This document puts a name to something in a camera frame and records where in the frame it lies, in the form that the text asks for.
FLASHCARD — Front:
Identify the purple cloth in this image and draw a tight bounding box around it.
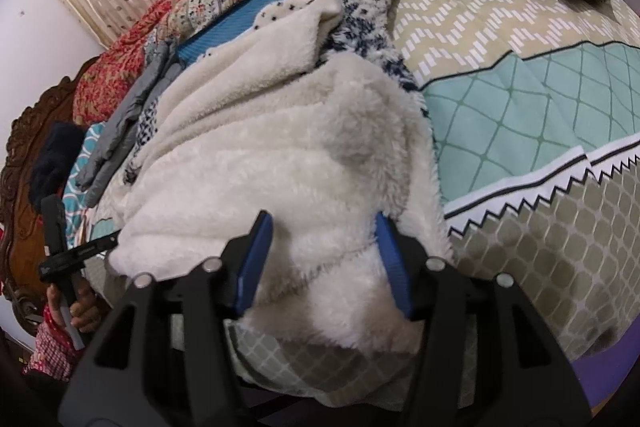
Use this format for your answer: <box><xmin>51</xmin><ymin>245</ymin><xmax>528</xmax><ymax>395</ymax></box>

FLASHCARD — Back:
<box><xmin>572</xmin><ymin>344</ymin><xmax>638</xmax><ymax>410</ymax></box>

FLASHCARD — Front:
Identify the beige mint geometric bedsheet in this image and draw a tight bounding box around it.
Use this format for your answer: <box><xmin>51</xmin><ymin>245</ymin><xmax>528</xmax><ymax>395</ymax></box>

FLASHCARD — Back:
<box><xmin>85</xmin><ymin>0</ymin><xmax>640</xmax><ymax>413</ymax></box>

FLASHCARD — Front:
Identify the person's left forearm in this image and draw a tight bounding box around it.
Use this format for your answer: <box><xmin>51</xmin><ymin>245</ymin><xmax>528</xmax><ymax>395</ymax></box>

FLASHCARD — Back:
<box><xmin>22</xmin><ymin>307</ymin><xmax>85</xmax><ymax>380</ymax></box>

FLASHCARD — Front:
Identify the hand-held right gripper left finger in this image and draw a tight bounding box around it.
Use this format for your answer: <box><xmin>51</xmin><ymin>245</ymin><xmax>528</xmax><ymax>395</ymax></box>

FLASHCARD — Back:
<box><xmin>57</xmin><ymin>209</ymin><xmax>275</xmax><ymax>427</ymax></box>

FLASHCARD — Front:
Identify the white fleece garment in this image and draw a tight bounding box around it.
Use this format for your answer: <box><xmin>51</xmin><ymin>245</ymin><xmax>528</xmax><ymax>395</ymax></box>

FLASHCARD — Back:
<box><xmin>107</xmin><ymin>0</ymin><xmax>453</xmax><ymax>355</ymax></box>

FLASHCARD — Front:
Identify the navy fuzzy garment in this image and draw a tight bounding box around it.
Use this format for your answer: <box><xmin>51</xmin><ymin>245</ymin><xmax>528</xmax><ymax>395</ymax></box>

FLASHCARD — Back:
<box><xmin>30</xmin><ymin>122</ymin><xmax>86</xmax><ymax>212</ymax></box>

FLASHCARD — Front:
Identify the grey cloth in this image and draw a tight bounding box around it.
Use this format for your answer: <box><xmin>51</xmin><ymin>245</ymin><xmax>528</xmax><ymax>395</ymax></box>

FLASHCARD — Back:
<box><xmin>75</xmin><ymin>39</ymin><xmax>183</xmax><ymax>208</ymax></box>

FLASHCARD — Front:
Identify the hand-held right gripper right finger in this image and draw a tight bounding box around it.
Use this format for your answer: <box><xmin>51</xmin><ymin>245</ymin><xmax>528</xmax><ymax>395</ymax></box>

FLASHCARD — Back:
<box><xmin>374</xmin><ymin>212</ymin><xmax>591</xmax><ymax>427</ymax></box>

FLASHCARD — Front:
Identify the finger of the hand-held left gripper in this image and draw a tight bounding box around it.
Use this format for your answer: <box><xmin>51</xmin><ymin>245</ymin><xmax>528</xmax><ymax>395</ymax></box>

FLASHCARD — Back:
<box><xmin>39</xmin><ymin>194</ymin><xmax>68</xmax><ymax>260</ymax></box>
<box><xmin>42</xmin><ymin>229</ymin><xmax>123</xmax><ymax>280</ymax></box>

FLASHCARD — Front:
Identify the red floral quilt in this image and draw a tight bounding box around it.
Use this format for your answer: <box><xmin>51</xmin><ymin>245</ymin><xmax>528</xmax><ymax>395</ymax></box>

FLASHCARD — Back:
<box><xmin>72</xmin><ymin>0</ymin><xmax>201</xmax><ymax>128</ymax></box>

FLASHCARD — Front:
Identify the carved wooden headboard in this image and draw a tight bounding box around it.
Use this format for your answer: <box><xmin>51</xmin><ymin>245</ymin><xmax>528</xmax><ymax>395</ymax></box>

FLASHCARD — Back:
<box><xmin>0</xmin><ymin>57</ymin><xmax>101</xmax><ymax>338</ymax></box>

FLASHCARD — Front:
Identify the teal lattice print pillow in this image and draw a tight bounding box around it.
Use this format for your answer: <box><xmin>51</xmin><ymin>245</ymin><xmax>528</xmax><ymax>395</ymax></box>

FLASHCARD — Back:
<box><xmin>62</xmin><ymin>124</ymin><xmax>108</xmax><ymax>253</ymax></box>

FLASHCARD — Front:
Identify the person's left hand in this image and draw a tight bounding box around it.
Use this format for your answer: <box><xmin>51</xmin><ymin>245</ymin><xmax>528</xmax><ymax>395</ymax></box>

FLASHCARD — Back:
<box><xmin>47</xmin><ymin>279</ymin><xmax>97</xmax><ymax>334</ymax></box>

